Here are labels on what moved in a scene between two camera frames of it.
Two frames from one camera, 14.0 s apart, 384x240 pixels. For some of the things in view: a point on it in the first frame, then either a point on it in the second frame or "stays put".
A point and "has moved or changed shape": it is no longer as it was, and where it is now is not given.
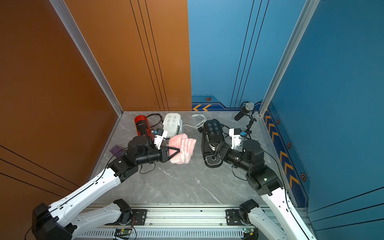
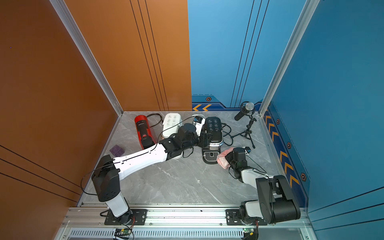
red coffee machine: (142, 126) stays put
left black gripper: (163, 152) to (203, 139)
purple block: (117, 150) stays put
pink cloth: (186, 146) has moved or changed shape
